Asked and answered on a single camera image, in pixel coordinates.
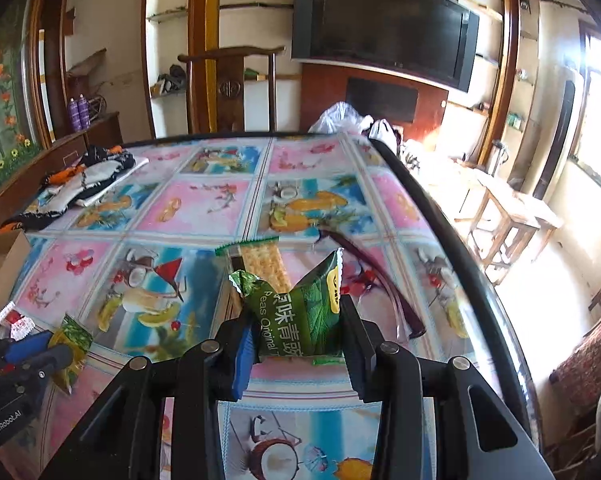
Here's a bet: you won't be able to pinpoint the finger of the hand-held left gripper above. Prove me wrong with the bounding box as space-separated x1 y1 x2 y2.
30 344 76 376
3 330 54 365

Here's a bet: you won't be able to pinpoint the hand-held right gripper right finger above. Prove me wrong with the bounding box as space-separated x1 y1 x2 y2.
339 294 556 480

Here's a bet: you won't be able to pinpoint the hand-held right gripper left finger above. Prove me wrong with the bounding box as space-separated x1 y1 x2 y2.
40 317 261 480

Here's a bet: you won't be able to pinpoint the green pea snack packet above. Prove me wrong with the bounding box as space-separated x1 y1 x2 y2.
48 312 94 396

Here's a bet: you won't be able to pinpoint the dark green snack packet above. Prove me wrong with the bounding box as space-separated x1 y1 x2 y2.
229 249 346 366

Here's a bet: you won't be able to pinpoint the cardboard box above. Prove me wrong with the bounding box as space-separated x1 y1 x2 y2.
0 230 31 341

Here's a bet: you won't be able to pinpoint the clear cracker packet green ends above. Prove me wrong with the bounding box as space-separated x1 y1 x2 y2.
215 236 284 301

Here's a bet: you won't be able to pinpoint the printed fruit tablecloth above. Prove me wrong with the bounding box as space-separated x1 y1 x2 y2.
5 132 536 480

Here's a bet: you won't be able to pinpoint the black white orange scarf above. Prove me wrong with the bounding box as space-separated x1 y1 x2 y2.
0 146 150 233

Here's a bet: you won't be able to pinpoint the wooden sideboard cabinet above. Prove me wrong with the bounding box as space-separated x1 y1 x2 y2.
0 110 124 236

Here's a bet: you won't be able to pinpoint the wooden stool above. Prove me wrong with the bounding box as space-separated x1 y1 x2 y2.
468 180 564 286

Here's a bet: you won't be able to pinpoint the red patterned cushion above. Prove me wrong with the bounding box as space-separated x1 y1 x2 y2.
551 305 601 411

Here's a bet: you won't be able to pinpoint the white and black bag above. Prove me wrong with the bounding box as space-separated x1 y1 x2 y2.
368 119 405 156

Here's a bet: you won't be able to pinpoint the clear plastic bag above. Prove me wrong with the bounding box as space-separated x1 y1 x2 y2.
308 101 374 136

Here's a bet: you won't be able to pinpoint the steel kettle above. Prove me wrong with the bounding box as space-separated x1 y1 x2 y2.
488 141 510 177

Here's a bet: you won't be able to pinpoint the dark wooden chair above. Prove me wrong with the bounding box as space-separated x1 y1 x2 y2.
177 46 286 136

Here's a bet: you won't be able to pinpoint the dark clutter on shelf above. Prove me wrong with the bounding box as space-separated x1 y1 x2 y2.
150 65 187 98

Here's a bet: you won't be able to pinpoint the white standing air conditioner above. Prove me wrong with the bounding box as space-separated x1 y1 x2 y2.
511 67 584 201

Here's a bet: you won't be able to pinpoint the black flat television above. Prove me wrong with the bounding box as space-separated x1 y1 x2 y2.
290 0 481 93

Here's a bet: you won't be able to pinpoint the bright window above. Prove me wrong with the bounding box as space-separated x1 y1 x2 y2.
573 25 601 196

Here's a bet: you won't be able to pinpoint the purple frame eyeglasses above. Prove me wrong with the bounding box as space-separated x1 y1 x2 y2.
317 227 427 341

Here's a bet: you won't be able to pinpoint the floral wall mural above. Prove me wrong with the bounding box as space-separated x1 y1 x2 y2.
0 25 44 201

